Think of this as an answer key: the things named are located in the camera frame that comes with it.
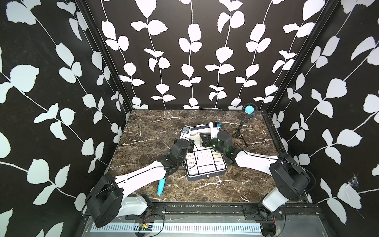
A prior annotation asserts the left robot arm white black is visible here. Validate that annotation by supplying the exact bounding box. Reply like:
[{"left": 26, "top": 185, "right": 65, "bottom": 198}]
[{"left": 85, "top": 139, "right": 194, "bottom": 228}]

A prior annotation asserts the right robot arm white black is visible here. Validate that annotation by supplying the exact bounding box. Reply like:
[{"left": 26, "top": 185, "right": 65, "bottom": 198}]
[{"left": 200, "top": 130, "right": 311, "bottom": 216}]

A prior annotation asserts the black mini tripod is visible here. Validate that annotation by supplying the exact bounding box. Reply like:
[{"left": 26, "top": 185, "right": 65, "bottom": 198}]
[{"left": 232, "top": 115, "right": 253, "bottom": 147}]

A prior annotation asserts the cyan ball on tripod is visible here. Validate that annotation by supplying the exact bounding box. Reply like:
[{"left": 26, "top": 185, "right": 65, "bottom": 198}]
[{"left": 244, "top": 105, "right": 255, "bottom": 115}]

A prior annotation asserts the cyan marker pen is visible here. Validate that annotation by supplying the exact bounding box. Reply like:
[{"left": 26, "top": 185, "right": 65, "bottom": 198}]
[{"left": 157, "top": 178, "right": 166, "bottom": 196}]

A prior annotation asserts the small circuit board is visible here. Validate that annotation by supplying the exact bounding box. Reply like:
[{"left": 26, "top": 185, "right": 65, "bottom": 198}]
[{"left": 138, "top": 223, "right": 153, "bottom": 232}]

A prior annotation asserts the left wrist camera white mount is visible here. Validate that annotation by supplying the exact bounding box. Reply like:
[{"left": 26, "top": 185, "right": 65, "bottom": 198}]
[{"left": 180, "top": 125, "right": 191, "bottom": 141}]

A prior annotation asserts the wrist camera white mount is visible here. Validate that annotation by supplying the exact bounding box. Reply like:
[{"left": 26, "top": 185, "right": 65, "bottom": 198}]
[
  {"left": 209, "top": 121, "right": 221, "bottom": 138},
  {"left": 180, "top": 125, "right": 191, "bottom": 141}
]

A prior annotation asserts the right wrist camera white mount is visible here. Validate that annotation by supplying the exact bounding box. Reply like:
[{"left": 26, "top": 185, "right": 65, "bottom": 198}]
[{"left": 209, "top": 121, "right": 221, "bottom": 138}]

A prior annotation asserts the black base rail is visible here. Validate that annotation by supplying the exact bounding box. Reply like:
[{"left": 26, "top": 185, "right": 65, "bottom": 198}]
[{"left": 137, "top": 202, "right": 322, "bottom": 223}]

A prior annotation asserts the white perforated cable tray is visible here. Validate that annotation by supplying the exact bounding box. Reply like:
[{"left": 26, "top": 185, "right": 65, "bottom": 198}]
[{"left": 89, "top": 222, "right": 262, "bottom": 235}]

